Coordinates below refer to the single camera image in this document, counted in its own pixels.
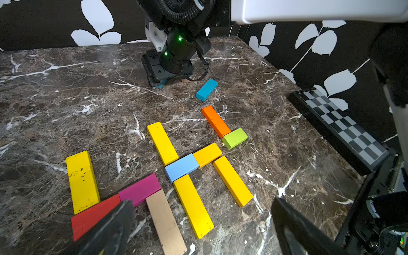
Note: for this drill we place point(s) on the teal short block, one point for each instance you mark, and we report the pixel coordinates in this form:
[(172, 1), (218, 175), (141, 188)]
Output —
[(162, 84)]

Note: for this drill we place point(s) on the light blue short block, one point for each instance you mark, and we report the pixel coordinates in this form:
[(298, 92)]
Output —
[(181, 167)]

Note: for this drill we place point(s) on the yellow long block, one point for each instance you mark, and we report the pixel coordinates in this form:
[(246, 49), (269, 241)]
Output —
[(82, 181)]

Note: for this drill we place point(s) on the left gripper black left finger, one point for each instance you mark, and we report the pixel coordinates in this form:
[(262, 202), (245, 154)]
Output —
[(110, 236)]

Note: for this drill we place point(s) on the orange long block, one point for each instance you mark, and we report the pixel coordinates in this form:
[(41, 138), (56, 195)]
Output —
[(215, 121)]

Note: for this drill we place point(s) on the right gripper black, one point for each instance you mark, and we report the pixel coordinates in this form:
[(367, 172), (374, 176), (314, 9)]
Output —
[(166, 65)]

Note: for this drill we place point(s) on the red block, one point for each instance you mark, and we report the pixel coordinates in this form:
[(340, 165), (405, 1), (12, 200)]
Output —
[(84, 221)]

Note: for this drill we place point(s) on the magenta block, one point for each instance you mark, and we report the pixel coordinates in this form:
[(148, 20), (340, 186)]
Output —
[(138, 192)]

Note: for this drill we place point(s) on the lime green short block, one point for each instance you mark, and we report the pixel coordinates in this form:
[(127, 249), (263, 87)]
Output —
[(234, 138)]

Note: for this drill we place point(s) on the amber long block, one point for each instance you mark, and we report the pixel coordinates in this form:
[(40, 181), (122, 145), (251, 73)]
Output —
[(232, 180)]

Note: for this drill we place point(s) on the cyan long block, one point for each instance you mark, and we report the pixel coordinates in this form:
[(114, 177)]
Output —
[(205, 91)]

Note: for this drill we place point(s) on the black white checkerboard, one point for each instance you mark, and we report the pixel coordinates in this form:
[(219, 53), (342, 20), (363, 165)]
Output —
[(362, 151)]

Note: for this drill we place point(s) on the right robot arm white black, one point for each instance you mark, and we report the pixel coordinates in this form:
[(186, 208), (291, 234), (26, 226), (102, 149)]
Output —
[(177, 28)]

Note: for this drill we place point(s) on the tan wood long block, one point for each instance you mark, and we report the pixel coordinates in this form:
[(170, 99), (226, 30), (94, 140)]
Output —
[(167, 229)]

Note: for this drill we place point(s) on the amber short block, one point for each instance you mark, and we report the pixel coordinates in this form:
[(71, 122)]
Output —
[(207, 155)]

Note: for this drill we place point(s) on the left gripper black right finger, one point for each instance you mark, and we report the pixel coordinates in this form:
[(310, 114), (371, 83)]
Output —
[(298, 236)]

